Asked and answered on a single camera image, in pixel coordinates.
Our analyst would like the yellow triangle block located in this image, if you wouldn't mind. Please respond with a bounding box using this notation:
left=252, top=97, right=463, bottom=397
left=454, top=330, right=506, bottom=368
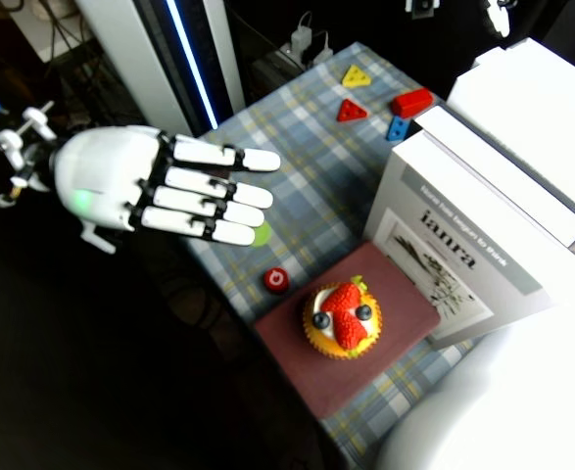
left=341, top=64, right=373, bottom=90

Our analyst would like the dark red mat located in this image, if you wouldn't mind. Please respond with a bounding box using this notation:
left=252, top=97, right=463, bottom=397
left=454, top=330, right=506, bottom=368
left=253, top=242, right=441, bottom=420

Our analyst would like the large plain white box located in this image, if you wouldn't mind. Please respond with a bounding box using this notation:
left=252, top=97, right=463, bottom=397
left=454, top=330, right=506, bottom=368
left=445, top=37, right=575, bottom=246

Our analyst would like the white box with cables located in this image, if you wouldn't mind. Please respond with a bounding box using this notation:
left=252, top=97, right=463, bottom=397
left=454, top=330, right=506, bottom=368
left=8, top=0, right=93, bottom=64

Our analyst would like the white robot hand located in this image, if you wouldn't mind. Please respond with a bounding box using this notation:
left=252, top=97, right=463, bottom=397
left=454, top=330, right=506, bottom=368
left=53, top=124, right=282, bottom=255

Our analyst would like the green round disc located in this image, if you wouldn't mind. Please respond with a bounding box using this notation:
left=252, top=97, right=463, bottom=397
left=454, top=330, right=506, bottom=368
left=250, top=220, right=274, bottom=248

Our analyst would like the white hanging part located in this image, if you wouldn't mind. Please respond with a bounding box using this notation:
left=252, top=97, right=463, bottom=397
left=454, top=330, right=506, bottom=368
left=484, top=0, right=513, bottom=39

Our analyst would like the small white black device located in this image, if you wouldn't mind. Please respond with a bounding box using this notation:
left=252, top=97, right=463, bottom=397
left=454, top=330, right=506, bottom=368
left=404, top=0, right=441, bottom=20

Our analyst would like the red triangle block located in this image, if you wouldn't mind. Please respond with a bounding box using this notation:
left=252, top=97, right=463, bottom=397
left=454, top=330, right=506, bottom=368
left=336, top=98, right=369, bottom=123

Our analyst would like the red round power button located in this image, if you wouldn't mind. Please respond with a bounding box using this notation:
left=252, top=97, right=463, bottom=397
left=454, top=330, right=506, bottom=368
left=262, top=266, right=290, bottom=296

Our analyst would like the white column with blue light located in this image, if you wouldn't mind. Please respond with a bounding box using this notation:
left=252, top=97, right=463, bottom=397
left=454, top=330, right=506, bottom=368
left=73, top=0, right=247, bottom=139

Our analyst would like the white book with ianra print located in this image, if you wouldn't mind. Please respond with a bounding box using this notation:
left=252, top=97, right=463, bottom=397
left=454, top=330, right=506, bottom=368
left=363, top=135, right=561, bottom=351

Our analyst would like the blue plaid tablecloth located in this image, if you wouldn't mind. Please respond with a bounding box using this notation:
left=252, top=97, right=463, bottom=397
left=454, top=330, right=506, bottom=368
left=183, top=41, right=479, bottom=470

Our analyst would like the blue triangle block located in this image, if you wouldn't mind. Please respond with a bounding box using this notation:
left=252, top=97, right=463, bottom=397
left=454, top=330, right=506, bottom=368
left=386, top=116, right=412, bottom=143

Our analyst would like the grey power strip with plugs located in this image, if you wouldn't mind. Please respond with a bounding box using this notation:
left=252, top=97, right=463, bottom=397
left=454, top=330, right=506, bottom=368
left=278, top=11, right=335, bottom=71

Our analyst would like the toy strawberry cupcake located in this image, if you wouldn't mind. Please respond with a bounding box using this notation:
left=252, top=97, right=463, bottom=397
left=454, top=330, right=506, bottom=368
left=302, top=274, right=384, bottom=361

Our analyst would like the red chunky block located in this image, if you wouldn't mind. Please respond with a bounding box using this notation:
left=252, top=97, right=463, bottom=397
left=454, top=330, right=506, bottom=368
left=391, top=86, right=436, bottom=119

